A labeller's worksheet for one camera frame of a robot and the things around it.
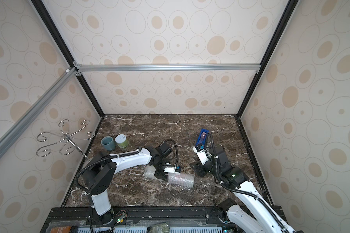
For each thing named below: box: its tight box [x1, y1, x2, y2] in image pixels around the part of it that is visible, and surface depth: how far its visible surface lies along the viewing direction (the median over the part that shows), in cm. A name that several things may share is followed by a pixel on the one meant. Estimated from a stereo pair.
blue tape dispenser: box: [194, 128, 210, 147], surface depth 101 cm
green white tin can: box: [114, 133, 129, 149], surface depth 100 cm
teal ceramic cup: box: [100, 135, 117, 151], surface depth 99 cm
